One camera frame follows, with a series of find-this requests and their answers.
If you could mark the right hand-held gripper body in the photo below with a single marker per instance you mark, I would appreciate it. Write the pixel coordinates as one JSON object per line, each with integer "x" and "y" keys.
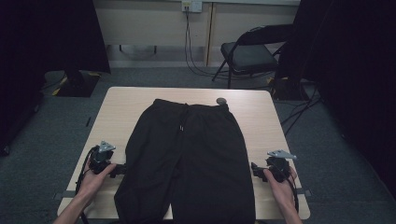
{"x": 279, "y": 166}

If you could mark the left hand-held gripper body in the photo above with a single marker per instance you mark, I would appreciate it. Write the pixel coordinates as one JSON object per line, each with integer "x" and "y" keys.
{"x": 100, "y": 158}

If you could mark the black pants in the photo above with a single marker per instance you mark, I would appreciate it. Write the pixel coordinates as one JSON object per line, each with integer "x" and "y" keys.
{"x": 186, "y": 161}

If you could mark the person's right hand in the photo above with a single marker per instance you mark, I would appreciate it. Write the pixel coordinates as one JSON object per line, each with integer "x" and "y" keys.
{"x": 285, "y": 191}

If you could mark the person's left hand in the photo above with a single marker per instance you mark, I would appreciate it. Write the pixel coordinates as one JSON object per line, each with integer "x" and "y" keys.
{"x": 91, "y": 185}

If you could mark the grey tape strip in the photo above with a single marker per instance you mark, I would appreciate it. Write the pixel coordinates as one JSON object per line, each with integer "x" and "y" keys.
{"x": 304, "y": 192}

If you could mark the small grey round disc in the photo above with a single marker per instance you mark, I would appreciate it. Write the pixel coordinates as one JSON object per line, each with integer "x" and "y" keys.
{"x": 221, "y": 100}

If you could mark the black stand base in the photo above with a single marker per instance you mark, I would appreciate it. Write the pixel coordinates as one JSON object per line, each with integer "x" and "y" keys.
{"x": 286, "y": 90}
{"x": 76, "y": 84}

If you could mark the black folding chair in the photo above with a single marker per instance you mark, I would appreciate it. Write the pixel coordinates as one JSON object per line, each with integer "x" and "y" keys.
{"x": 249, "y": 57}

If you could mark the white wall socket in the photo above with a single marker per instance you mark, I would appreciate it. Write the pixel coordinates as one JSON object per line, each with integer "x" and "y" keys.
{"x": 191, "y": 5}

